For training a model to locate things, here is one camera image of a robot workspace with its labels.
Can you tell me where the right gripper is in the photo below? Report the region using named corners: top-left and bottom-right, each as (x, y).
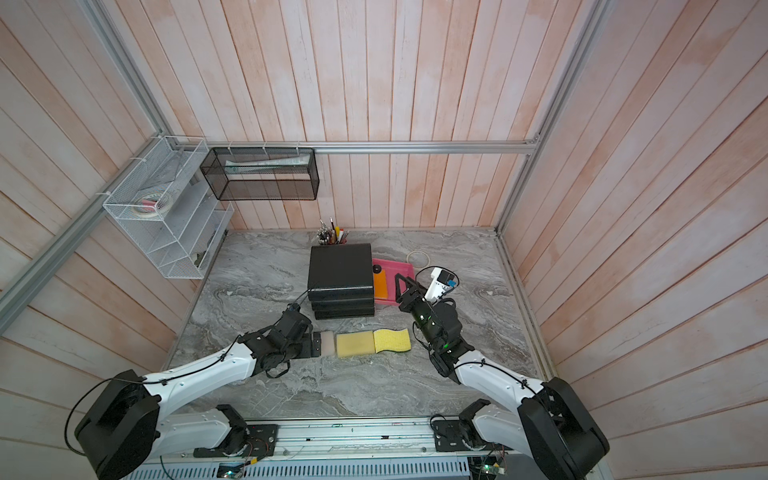
top-left (399, 275), bottom-right (443, 352)

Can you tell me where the white foam sponge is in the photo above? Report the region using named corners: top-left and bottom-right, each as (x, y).
top-left (320, 331), bottom-right (336, 357)

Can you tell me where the orange and yellow sponge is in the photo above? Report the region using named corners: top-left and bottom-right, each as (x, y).
top-left (373, 269), bottom-right (389, 301)

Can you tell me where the black drawer cabinet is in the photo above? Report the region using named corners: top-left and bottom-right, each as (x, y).
top-left (307, 243), bottom-right (375, 320)

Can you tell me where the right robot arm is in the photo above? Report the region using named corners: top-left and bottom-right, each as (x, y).
top-left (394, 267), bottom-right (610, 479)

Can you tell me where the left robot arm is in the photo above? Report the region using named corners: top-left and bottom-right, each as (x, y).
top-left (64, 304), bottom-right (328, 479)

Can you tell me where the tape roll on shelf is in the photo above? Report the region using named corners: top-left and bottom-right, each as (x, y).
top-left (131, 192), bottom-right (165, 218)

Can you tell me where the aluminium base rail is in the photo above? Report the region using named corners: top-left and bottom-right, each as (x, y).
top-left (101, 413), bottom-right (601, 466)

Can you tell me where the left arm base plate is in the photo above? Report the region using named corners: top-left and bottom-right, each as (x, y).
top-left (193, 424), bottom-right (279, 459)

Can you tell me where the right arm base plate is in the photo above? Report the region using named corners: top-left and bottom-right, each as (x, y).
top-left (429, 416), bottom-right (483, 452)

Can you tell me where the black mesh wall basket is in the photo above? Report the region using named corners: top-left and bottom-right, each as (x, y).
top-left (200, 146), bottom-right (320, 201)

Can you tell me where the white wire wall shelf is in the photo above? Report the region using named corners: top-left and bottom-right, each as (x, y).
top-left (103, 136), bottom-right (233, 280)

